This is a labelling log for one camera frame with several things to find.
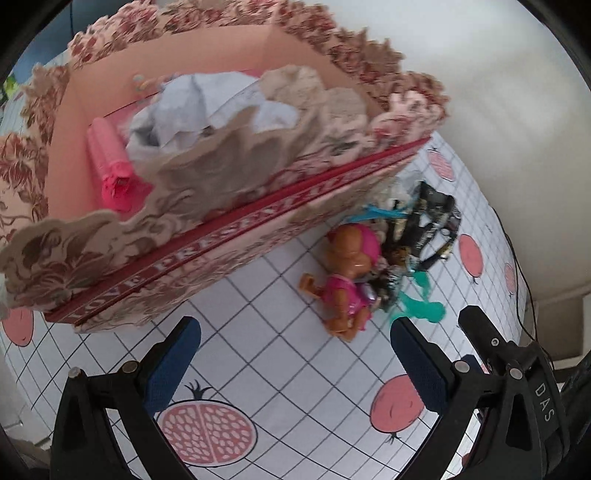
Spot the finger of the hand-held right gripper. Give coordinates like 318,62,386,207
458,305,514,370

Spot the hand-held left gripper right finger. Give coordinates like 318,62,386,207
390,318,506,480

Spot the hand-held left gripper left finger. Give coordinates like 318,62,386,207
48,316,202,480

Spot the desktop with grid tablecloth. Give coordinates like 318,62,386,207
0,134,532,480

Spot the white paper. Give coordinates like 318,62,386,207
124,74,298,160

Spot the blue plastic strap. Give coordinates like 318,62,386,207
360,203,407,222

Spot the teal and black action figure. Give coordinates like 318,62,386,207
406,181,462,273

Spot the pink dog toy figure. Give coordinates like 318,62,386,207
299,224,384,342

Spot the pink plastic hair roller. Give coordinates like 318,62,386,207
87,117,153,213

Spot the floral cardboard box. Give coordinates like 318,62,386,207
0,0,451,333

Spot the teal plastic piece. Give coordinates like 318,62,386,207
385,270,446,324

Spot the clear plastic wrapper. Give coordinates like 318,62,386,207
379,171,421,208

